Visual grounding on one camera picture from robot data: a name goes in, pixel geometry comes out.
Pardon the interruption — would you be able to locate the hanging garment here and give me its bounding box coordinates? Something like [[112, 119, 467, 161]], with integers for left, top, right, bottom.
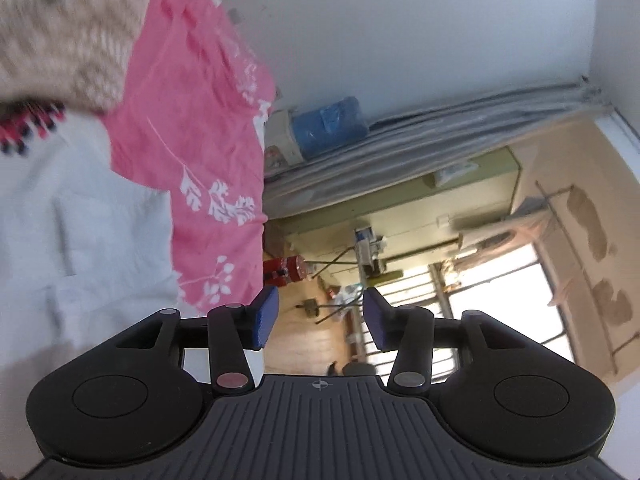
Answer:
[[502, 210, 551, 241]]

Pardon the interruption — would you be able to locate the folding table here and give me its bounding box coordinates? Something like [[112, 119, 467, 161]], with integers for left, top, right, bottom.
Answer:
[[300, 227, 403, 326]]

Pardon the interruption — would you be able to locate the beige checked woolen coat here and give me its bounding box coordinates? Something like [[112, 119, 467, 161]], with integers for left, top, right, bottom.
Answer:
[[0, 0, 168, 113]]

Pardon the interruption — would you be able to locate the pink floral blanket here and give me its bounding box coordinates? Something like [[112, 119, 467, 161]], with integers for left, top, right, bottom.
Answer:
[[0, 0, 278, 316]]

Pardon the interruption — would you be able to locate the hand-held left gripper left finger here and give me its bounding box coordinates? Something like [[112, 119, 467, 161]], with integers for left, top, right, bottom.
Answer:
[[115, 286, 281, 396]]

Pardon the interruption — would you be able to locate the white button shirt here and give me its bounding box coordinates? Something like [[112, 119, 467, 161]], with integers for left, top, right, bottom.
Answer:
[[0, 110, 211, 376]]

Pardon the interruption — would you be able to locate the blue water jug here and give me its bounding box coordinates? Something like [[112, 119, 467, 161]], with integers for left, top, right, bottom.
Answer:
[[290, 96, 371, 161]]

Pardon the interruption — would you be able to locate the white water dispenser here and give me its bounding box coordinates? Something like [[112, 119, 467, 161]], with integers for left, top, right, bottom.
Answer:
[[262, 107, 303, 181]]

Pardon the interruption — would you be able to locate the red thermos bottle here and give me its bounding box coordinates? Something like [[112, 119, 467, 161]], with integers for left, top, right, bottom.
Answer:
[[262, 255, 307, 288]]

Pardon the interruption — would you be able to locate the white window railing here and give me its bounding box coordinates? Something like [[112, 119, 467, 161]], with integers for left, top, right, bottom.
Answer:
[[345, 260, 551, 376]]

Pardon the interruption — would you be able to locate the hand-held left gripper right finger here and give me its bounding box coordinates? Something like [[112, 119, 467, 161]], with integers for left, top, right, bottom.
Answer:
[[362, 287, 531, 396]]

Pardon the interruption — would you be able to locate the grey curtain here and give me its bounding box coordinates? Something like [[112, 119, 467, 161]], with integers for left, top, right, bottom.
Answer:
[[262, 77, 613, 221]]

